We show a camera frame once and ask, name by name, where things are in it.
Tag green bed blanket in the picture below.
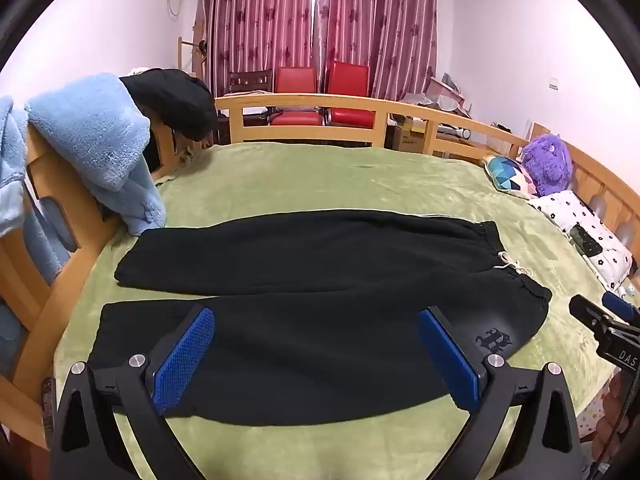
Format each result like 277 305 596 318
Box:
52 141 631 480

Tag red floral curtain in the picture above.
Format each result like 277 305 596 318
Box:
312 0 438 103
196 0 317 98

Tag light blue fleece blanket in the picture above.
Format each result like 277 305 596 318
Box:
0 72 168 376

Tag red chair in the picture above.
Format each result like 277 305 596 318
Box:
325 61 377 128
270 66 323 127

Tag wooden coat rack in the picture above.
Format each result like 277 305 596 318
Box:
177 10 211 86

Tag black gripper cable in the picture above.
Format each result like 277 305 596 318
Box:
587 367 640 480

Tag purple plush toy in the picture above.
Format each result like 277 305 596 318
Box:
521 132 573 197

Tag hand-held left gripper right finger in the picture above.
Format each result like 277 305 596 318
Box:
419 306 586 480

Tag black pants with white stripe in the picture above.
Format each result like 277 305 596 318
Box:
100 209 553 426

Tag cardboard box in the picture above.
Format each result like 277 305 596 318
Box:
387 117 428 153

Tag dark wooden chair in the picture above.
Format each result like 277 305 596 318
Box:
227 69 275 128

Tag wooden bed frame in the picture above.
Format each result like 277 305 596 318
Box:
0 94 640 461

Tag black garment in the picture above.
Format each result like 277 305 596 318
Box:
120 68 219 142

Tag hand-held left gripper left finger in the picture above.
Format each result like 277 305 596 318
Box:
50 305 216 480

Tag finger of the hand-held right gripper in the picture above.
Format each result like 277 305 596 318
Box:
602 291 640 326
569 294 613 333

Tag geometric patterned pillow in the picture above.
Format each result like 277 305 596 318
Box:
482 155 540 200

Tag dark green patterned cloth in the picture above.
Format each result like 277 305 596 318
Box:
569 224 603 258

